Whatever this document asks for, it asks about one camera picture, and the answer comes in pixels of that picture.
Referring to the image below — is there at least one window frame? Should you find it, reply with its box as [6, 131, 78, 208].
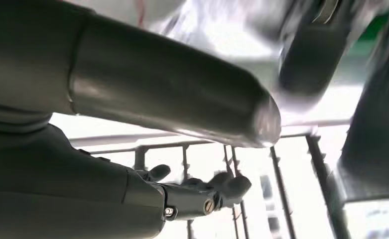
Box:
[69, 120, 357, 239]

